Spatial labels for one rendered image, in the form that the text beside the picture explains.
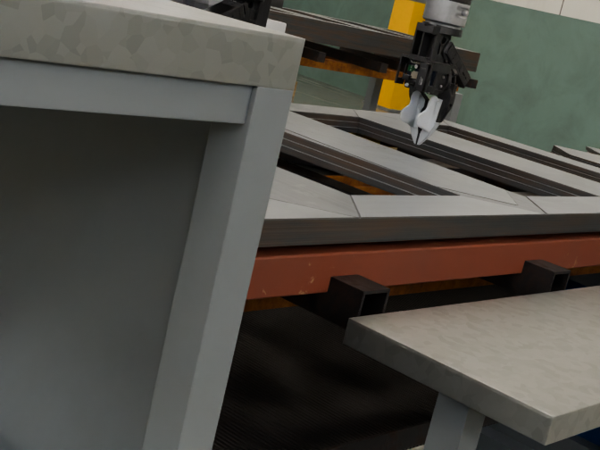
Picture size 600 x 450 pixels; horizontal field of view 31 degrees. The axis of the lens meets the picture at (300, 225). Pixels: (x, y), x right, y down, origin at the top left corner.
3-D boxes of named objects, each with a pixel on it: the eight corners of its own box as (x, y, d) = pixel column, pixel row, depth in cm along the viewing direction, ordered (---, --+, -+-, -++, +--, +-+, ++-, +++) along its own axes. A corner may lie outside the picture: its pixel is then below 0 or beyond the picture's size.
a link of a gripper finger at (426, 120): (401, 143, 192) (414, 91, 190) (420, 144, 196) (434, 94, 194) (415, 147, 190) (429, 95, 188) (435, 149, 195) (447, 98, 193)
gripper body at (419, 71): (391, 86, 191) (408, 17, 188) (420, 89, 198) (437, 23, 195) (426, 96, 186) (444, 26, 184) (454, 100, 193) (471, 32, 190)
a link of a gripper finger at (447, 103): (420, 117, 194) (433, 70, 192) (427, 118, 196) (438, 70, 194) (442, 124, 191) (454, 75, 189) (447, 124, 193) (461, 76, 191)
